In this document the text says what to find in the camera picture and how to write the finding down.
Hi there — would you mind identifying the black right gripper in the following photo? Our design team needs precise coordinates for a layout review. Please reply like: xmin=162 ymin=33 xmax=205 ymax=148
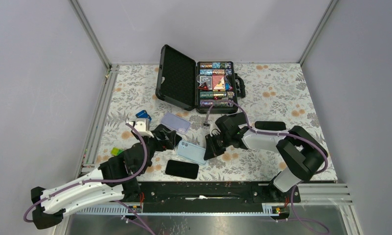
xmin=204 ymin=132 xmax=232 ymax=161

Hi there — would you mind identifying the bare black phone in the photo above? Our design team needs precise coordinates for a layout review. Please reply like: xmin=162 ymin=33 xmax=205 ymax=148
xmin=254 ymin=121 xmax=287 ymax=131
xmin=165 ymin=160 xmax=199 ymax=180

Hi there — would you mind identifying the bare dark blue phone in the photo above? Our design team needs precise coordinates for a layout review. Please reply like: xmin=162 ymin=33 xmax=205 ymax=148
xmin=171 ymin=134 xmax=182 ymax=149

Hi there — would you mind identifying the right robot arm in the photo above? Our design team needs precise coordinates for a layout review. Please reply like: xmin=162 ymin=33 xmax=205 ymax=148
xmin=204 ymin=113 xmax=328 ymax=202

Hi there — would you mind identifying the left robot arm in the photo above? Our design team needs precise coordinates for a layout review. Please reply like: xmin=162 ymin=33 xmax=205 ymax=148
xmin=23 ymin=121 xmax=182 ymax=230

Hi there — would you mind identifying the phone in light blue case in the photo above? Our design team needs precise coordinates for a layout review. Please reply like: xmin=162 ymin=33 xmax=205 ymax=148
xmin=177 ymin=141 xmax=207 ymax=165

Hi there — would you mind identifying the black poker chip case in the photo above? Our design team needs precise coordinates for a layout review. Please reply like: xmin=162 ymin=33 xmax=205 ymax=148
xmin=155 ymin=45 xmax=246 ymax=114

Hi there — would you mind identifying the blue toy car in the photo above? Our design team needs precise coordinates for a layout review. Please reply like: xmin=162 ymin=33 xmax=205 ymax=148
xmin=135 ymin=110 xmax=152 ymax=121

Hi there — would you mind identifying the red playing card box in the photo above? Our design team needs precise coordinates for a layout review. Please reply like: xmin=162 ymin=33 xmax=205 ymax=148
xmin=212 ymin=75 xmax=226 ymax=91

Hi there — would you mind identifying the colourful toy brick stack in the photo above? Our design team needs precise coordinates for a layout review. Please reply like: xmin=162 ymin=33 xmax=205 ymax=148
xmin=111 ymin=147 xmax=123 ymax=156

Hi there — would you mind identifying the floral table mat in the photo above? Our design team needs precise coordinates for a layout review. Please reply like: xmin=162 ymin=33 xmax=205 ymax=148
xmin=94 ymin=64 xmax=326 ymax=181

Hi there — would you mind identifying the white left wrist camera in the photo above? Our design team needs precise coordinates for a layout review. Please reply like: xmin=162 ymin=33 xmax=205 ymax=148
xmin=126 ymin=118 xmax=154 ymax=138

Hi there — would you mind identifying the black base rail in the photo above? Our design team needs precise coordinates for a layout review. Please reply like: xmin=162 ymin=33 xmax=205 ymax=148
xmin=121 ymin=181 xmax=301 ymax=214

